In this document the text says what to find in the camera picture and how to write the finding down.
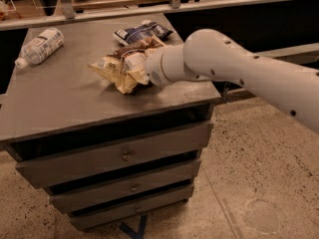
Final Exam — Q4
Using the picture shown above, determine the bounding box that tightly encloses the top grey drawer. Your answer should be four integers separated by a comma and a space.
16, 121, 212, 188

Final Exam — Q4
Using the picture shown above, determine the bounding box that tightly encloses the bottom grey drawer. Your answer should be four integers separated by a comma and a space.
70, 184, 193, 230

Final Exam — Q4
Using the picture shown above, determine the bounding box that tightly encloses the brown and yellow chip bag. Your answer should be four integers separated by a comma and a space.
88, 36, 165, 95

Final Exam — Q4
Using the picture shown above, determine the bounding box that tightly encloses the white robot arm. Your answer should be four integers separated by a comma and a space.
145, 29, 319, 132

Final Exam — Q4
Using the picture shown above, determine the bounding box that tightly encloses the grey drawer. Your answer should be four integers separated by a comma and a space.
70, 184, 193, 230
16, 121, 212, 188
49, 158, 200, 213

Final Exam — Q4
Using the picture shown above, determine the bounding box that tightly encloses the clear plastic water bottle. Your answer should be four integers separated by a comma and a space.
15, 28, 64, 69

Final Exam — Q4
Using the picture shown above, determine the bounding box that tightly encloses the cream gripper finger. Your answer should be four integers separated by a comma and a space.
137, 67, 150, 85

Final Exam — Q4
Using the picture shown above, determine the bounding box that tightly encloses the grey drawer cabinet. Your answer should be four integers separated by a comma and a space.
0, 16, 219, 219

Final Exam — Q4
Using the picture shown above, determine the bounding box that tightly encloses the middle grey drawer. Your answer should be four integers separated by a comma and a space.
49, 158, 200, 213

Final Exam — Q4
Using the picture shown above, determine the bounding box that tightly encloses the blue chip bag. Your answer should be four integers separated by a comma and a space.
113, 20, 172, 46

